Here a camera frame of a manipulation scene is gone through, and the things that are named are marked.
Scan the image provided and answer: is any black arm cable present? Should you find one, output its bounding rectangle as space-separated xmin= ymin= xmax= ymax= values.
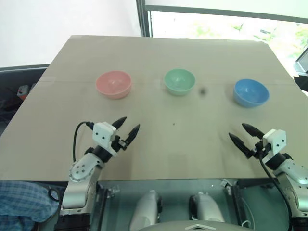
xmin=73 ymin=121 xmax=94 ymax=161
xmin=258 ymin=153 xmax=292 ymax=231

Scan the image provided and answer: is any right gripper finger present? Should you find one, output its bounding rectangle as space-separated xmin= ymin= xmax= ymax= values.
xmin=228 ymin=132 xmax=252 ymax=159
xmin=242 ymin=123 xmax=264 ymax=139

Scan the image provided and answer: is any blue plastic bowl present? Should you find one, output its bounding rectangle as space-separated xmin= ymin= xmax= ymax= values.
xmin=232 ymin=78 xmax=270 ymax=108

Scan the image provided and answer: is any dark side bench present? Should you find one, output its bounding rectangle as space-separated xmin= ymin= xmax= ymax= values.
xmin=0 ymin=63 xmax=51 ymax=137

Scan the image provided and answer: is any dark window frame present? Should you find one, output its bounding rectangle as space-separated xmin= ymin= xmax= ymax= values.
xmin=135 ymin=0 xmax=308 ymax=38

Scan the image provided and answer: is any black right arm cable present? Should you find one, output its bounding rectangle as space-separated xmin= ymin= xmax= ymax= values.
xmin=258 ymin=153 xmax=292 ymax=231

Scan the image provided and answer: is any grey robot torso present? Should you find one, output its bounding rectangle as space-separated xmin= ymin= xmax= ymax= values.
xmin=143 ymin=221 xmax=243 ymax=231

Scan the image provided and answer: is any dark monitor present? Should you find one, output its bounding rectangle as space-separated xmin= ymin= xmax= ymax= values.
xmin=294 ymin=49 xmax=308 ymax=73

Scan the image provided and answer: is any green plastic bowl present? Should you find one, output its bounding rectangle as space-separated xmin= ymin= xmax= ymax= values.
xmin=163 ymin=68 xmax=196 ymax=96

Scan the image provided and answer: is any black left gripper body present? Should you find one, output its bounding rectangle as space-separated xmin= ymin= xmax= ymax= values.
xmin=111 ymin=135 xmax=128 ymax=153

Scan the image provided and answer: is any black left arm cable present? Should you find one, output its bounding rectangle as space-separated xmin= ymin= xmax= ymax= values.
xmin=73 ymin=121 xmax=94 ymax=161

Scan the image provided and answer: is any orange and grey device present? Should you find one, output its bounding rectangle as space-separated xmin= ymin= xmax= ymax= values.
xmin=17 ymin=85 xmax=30 ymax=100

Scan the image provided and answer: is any metal table bracket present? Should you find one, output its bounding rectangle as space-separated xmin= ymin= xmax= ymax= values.
xmin=219 ymin=179 xmax=232 ymax=194

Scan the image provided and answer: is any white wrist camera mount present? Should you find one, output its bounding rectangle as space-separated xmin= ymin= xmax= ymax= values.
xmin=262 ymin=128 xmax=287 ymax=165
xmin=92 ymin=122 xmax=118 ymax=158

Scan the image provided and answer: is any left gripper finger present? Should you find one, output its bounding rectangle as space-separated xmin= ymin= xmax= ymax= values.
xmin=112 ymin=116 xmax=128 ymax=129
xmin=125 ymin=124 xmax=141 ymax=145

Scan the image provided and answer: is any black cable loop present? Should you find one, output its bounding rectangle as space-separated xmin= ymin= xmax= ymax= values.
xmin=47 ymin=188 xmax=61 ymax=202

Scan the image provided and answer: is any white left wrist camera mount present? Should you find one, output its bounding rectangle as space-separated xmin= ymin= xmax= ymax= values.
xmin=92 ymin=122 xmax=118 ymax=158

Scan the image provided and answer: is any pink plastic bowl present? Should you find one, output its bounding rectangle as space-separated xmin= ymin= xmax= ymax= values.
xmin=95 ymin=70 xmax=132 ymax=101

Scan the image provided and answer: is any person in blue plaid shirt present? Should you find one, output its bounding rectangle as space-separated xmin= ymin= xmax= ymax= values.
xmin=0 ymin=180 xmax=60 ymax=231

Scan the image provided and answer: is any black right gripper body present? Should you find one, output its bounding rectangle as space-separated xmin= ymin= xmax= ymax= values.
xmin=250 ymin=140 xmax=270 ymax=157

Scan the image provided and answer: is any silver rounded right robot leg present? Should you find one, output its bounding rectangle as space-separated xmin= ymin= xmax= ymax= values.
xmin=189 ymin=192 xmax=226 ymax=228

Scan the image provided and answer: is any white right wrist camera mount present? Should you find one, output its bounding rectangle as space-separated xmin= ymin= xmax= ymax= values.
xmin=262 ymin=128 xmax=287 ymax=165

